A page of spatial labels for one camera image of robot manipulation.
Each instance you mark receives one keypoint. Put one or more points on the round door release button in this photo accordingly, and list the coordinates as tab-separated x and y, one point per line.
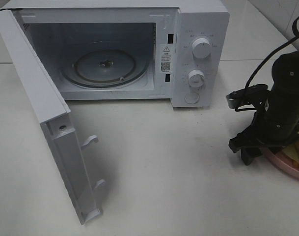
192	98

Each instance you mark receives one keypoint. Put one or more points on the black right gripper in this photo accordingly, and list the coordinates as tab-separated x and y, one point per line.
275	125

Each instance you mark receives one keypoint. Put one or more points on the pink round plate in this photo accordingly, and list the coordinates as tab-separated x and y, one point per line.
281	162

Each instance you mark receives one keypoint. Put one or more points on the white lower timer knob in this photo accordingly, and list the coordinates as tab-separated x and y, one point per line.
196	78

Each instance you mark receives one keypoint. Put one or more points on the white upper power knob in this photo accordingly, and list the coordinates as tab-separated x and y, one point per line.
201	47

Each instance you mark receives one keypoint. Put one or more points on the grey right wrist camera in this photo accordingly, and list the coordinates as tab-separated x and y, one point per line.
254	95

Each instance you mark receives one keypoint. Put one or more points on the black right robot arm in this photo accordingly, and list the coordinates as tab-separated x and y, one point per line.
285	75

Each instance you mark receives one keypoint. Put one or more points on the glass microwave turntable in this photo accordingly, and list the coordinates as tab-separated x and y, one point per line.
105	65

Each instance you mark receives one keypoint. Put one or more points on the white microwave oven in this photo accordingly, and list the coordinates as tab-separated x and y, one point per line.
170	26

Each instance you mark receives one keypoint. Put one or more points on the white microwave door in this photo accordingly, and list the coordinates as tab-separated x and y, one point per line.
53	115

